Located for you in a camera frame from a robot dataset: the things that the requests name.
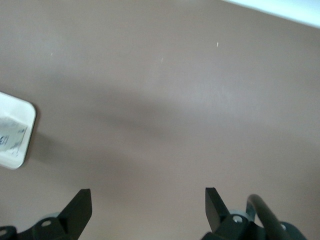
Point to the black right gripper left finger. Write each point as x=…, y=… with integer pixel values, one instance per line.
x=75, y=215

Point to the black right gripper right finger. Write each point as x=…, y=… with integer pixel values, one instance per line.
x=217, y=215

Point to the blue white milk carton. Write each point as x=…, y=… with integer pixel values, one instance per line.
x=11, y=136

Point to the cream plastic tray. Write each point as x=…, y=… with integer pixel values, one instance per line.
x=17, y=105

